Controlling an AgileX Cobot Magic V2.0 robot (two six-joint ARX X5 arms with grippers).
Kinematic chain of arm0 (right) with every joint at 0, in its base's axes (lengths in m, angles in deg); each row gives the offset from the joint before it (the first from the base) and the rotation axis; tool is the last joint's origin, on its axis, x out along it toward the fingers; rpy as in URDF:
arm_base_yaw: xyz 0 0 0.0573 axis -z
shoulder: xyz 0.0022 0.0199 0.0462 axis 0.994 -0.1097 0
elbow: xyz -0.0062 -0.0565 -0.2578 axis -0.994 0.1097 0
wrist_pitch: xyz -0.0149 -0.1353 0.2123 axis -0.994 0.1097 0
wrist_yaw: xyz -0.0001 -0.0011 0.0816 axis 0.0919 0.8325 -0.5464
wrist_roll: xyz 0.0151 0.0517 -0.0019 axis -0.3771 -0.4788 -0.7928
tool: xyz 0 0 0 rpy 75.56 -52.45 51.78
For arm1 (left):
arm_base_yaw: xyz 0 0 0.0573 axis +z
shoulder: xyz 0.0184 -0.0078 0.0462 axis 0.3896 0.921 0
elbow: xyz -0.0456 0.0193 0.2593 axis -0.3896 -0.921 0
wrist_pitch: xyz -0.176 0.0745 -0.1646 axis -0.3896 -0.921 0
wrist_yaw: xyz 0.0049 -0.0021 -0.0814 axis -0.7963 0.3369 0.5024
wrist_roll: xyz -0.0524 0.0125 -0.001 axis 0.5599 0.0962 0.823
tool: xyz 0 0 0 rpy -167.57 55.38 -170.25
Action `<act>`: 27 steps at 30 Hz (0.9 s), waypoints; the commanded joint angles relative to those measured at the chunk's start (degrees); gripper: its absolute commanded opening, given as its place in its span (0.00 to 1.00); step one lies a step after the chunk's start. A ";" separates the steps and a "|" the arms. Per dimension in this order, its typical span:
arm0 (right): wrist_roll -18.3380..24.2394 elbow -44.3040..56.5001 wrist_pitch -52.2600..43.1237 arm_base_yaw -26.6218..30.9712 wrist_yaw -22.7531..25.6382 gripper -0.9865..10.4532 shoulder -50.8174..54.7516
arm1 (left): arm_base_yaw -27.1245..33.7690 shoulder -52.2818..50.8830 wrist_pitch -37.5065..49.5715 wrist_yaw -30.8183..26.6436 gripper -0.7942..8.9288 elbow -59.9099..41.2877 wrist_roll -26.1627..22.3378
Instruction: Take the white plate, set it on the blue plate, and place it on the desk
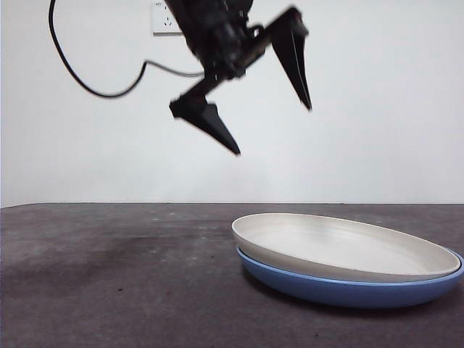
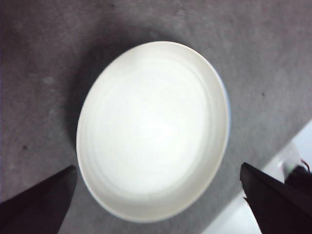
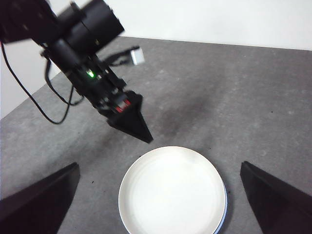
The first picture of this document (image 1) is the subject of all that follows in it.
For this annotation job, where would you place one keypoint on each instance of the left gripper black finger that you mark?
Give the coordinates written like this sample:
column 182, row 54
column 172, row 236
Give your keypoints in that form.
column 291, row 54
column 203, row 117

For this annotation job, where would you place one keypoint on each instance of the white plate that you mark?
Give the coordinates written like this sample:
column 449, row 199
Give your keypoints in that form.
column 326, row 246

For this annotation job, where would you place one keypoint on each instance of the blue plate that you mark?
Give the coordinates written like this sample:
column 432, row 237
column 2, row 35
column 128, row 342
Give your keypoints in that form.
column 326, row 294

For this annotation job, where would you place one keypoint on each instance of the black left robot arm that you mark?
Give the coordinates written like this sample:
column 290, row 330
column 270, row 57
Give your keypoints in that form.
column 214, row 32

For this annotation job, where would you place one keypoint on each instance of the white wall socket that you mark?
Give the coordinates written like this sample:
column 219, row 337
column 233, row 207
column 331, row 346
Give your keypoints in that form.
column 161, row 21

